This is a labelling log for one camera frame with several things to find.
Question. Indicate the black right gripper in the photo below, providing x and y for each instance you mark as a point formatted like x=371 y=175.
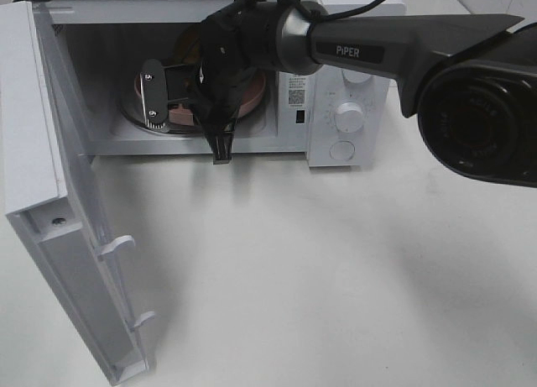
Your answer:
x=223 y=75

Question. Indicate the pink round plate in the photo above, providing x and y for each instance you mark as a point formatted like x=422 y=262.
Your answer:
x=255 y=90

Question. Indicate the burger with lettuce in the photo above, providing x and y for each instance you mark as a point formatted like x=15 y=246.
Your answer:
x=187 y=46

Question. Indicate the round door release button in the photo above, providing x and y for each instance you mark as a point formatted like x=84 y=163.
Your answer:
x=342 y=150

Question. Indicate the white microwave knob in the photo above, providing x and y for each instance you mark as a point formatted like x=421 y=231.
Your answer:
x=349 y=117
x=355 y=77

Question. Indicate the white microwave door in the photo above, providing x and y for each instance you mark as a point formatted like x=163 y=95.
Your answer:
x=50 y=191

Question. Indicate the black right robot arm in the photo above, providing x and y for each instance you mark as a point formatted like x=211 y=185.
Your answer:
x=469 y=79

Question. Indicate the glass microwave turntable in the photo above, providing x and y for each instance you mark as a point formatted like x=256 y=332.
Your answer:
x=251 y=120

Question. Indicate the white warning sticker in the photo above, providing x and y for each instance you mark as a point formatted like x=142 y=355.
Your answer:
x=297 y=90

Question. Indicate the white microwave oven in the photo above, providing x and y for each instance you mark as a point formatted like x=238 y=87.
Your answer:
x=108 y=41

